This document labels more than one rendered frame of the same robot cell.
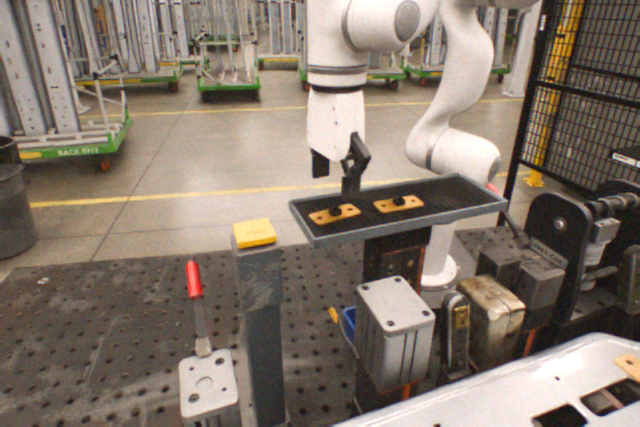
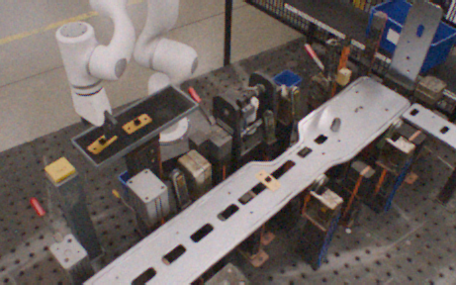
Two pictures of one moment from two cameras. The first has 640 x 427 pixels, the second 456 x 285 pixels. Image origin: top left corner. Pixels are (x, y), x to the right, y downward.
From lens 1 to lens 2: 74 cm
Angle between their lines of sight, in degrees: 29
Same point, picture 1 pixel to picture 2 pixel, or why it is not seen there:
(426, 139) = (146, 52)
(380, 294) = (138, 183)
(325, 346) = (112, 201)
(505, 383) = (206, 203)
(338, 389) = (128, 224)
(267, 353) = (83, 224)
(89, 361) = not seen: outside the picture
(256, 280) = (69, 193)
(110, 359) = not seen: outside the picture
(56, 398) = not seen: outside the picture
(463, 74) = (161, 14)
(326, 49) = (79, 78)
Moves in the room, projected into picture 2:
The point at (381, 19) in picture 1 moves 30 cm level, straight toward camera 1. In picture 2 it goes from (108, 73) to (124, 175)
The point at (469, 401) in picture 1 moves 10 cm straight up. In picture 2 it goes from (190, 217) to (189, 196)
